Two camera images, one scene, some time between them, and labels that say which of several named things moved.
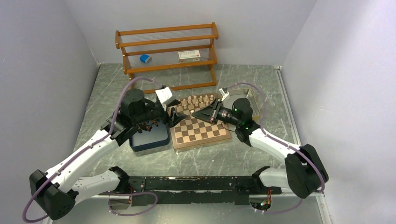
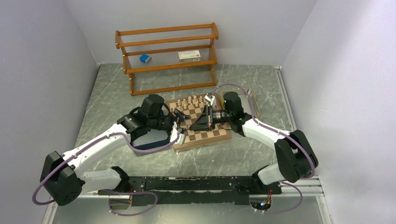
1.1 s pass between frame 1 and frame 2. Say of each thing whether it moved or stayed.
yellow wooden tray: stayed
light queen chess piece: stayed
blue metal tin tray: stayed
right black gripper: moved
